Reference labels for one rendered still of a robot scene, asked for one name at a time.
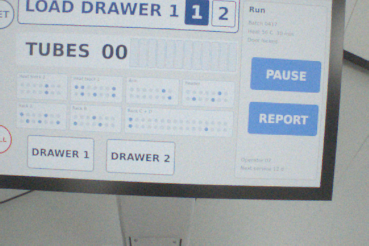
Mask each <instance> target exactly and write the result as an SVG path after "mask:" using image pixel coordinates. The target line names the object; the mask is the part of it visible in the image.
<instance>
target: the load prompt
mask: <svg viewBox="0 0 369 246"><path fill-rule="evenodd" d="M240 5H241V0H18V5H17V24H27V25H38V26H41V25H51V26H86V27H99V28H102V27H111V28H135V29H160V30H186V31H198V32H222V33H236V34H239V30H240V27H239V18H240Z"/></svg>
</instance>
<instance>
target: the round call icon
mask: <svg viewBox="0 0 369 246"><path fill-rule="evenodd" d="M0 155H8V156H13V124H2V123H0Z"/></svg>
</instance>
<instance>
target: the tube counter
mask: <svg viewBox="0 0 369 246"><path fill-rule="evenodd" d="M238 52H239V41H226V40H201V39H188V38H163V37H150V36H113V35H100V48H99V67H102V68H116V69H142V70H156V71H183V72H197V73H224V74H237V64H238Z"/></svg>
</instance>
